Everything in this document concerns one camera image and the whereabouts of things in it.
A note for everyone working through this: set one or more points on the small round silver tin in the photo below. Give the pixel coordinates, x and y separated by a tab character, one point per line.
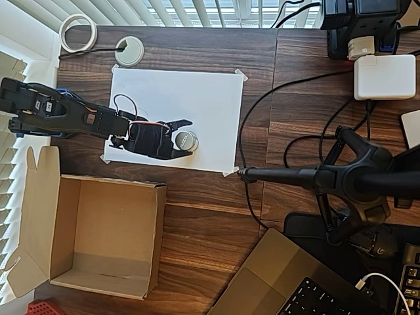
185	141

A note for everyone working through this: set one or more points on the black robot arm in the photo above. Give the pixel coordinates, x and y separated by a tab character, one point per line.
72	118

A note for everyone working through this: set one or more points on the open brown cardboard box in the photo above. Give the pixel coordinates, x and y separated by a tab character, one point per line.
108	229

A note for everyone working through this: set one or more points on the white paper sheet with circles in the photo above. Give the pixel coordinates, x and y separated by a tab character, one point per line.
203	98

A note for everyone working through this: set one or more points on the masking tape corner piece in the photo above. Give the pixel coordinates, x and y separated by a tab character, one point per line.
242	75
229	172
115	68
105	159

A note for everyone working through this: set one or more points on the round white desk grommet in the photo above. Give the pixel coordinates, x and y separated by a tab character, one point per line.
134	56

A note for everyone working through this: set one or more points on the cream vertical blinds, window set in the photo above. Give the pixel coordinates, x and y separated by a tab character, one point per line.
197	13

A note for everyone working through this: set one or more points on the black mouse pad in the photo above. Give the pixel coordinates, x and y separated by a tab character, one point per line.
295	223

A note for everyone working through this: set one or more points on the cream masking tape roll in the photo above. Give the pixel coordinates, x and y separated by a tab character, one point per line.
78	17

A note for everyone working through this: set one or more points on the grey laptop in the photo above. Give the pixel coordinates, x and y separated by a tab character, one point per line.
272	262

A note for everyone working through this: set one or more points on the cream vertical blinds, wide set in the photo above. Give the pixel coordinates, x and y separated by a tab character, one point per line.
8	203

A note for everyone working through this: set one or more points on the black tripod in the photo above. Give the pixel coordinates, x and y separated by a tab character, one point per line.
361	183

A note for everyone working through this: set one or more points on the small white plug adapter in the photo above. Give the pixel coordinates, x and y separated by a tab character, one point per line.
361	46

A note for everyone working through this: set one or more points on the red perforated clamp block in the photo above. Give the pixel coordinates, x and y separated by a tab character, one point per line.
41	308

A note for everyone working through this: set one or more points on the large white power adapter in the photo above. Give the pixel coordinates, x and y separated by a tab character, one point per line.
384	77

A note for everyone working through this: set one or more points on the black power strip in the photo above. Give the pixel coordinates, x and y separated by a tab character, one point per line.
361	13

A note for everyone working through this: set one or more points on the black Logitech mouse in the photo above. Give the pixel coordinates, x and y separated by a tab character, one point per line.
380	250

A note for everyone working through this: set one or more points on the blue plug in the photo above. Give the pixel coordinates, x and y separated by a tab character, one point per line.
387	44

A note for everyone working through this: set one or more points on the flat white device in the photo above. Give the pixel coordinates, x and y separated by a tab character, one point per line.
411	131

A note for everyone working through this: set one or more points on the black keyboard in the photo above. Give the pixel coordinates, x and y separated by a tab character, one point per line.
411	285

